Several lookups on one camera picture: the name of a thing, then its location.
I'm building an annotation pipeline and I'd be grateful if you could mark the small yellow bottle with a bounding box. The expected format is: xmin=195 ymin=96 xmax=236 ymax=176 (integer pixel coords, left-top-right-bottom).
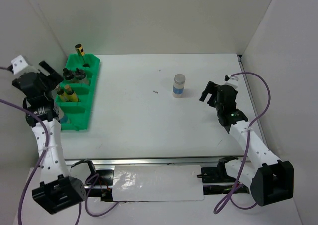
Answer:
xmin=57 ymin=88 xmax=69 ymax=102
xmin=64 ymin=84 xmax=80 ymax=102

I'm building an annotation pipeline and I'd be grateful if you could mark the silver lid salt jar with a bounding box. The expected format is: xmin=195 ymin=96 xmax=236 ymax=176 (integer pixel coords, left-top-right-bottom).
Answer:
xmin=172 ymin=74 xmax=186 ymax=98
xmin=59 ymin=113 xmax=70 ymax=124

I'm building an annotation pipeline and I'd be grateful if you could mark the yellow label pepper bottle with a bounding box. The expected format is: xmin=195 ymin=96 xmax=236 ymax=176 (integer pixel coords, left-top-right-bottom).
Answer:
xmin=75 ymin=43 xmax=90 ymax=68

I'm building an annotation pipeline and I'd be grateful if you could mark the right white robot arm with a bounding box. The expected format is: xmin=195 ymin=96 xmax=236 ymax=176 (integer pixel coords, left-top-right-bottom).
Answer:
xmin=199 ymin=81 xmax=294 ymax=206

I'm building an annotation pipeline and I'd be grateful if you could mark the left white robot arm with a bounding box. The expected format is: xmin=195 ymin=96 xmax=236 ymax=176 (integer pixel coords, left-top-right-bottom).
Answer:
xmin=12 ymin=61 xmax=98 ymax=214

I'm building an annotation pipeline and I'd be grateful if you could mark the green plastic compartment tray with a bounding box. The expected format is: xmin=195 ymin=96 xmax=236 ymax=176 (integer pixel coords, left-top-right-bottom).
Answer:
xmin=55 ymin=54 xmax=100 ymax=131

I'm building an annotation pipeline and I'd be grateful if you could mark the white plastic sheet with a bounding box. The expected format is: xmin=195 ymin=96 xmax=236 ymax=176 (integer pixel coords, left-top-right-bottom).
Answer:
xmin=112 ymin=165 xmax=204 ymax=202

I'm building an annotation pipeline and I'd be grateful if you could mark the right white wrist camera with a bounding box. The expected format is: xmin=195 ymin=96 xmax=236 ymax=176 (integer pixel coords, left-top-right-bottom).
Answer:
xmin=224 ymin=75 xmax=239 ymax=89

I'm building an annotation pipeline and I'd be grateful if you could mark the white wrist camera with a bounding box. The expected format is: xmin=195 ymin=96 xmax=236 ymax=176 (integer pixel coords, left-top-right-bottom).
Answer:
xmin=224 ymin=75 xmax=239 ymax=89
xmin=8 ymin=55 xmax=37 ymax=75

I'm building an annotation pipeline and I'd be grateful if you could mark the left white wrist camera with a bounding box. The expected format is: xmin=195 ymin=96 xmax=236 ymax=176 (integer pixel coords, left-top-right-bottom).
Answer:
xmin=8 ymin=55 xmax=37 ymax=75

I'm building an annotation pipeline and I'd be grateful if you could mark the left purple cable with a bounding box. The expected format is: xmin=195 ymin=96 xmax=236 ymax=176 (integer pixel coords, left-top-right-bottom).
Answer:
xmin=0 ymin=66 xmax=82 ymax=225

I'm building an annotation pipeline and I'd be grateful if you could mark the aluminium rail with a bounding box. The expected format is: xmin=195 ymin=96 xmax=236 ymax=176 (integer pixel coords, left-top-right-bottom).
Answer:
xmin=64 ymin=155 xmax=253 ymax=166

